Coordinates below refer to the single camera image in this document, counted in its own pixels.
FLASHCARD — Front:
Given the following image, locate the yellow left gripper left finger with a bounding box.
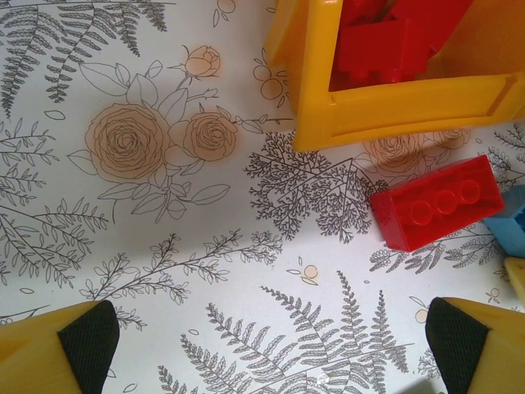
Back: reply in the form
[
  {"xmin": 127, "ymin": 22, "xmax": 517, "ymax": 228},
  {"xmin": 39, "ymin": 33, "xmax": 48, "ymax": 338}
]
[{"xmin": 0, "ymin": 299, "xmax": 121, "ymax": 394}]

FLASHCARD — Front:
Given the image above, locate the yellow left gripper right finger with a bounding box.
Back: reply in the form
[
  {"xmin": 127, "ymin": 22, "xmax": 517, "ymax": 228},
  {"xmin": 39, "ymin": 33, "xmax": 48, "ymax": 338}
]
[{"xmin": 424, "ymin": 295, "xmax": 525, "ymax": 394}]

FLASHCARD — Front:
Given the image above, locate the red lego brick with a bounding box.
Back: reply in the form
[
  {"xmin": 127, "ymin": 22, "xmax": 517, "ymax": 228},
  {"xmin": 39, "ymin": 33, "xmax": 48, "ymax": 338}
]
[
  {"xmin": 330, "ymin": 18, "xmax": 442, "ymax": 89},
  {"xmin": 342, "ymin": 0, "xmax": 473, "ymax": 50},
  {"xmin": 370, "ymin": 154, "xmax": 505, "ymax": 252}
]

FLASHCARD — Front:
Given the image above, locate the blue lego brick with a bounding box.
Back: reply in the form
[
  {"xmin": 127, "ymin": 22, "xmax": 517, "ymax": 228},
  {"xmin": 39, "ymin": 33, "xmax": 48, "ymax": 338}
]
[{"xmin": 482, "ymin": 189, "xmax": 525, "ymax": 260}]

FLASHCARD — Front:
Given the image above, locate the floral printed table cover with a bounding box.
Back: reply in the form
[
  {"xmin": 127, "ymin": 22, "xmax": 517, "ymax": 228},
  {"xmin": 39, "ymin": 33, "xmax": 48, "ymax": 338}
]
[{"xmin": 0, "ymin": 0, "xmax": 525, "ymax": 394}]

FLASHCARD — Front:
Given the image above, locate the yellow plastic bin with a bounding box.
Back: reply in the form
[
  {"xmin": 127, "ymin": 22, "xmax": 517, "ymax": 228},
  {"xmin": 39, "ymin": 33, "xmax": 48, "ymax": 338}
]
[{"xmin": 264, "ymin": 0, "xmax": 525, "ymax": 153}]

